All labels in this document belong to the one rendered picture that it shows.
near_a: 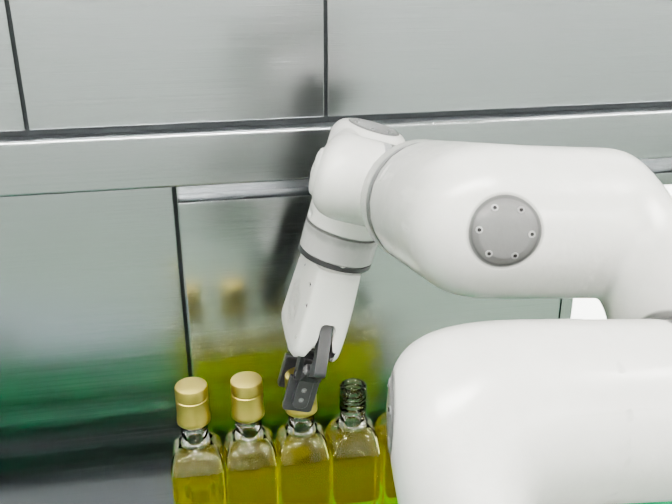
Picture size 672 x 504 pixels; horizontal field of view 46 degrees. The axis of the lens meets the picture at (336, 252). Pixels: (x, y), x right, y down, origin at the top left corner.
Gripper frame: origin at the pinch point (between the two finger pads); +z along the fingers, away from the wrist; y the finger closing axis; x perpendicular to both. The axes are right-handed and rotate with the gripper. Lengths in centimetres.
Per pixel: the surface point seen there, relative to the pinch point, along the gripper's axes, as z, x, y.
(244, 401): 2.2, -5.4, 1.6
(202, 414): 4.5, -9.3, 1.4
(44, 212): -8.1, -29.2, -14.6
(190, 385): 2.1, -11.1, 0.2
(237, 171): -17.8, -9.8, -12.7
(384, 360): 2.3, 13.6, -12.1
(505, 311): -7.1, 27.2, -12.2
